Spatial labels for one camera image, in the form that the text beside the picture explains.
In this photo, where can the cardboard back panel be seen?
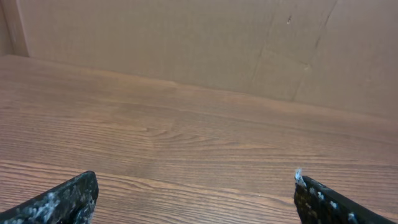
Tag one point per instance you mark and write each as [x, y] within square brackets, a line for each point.
[336, 54]

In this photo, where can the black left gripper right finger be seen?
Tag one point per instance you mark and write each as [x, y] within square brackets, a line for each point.
[319, 204]

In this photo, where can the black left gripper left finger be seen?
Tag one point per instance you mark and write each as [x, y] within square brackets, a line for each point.
[72, 202]

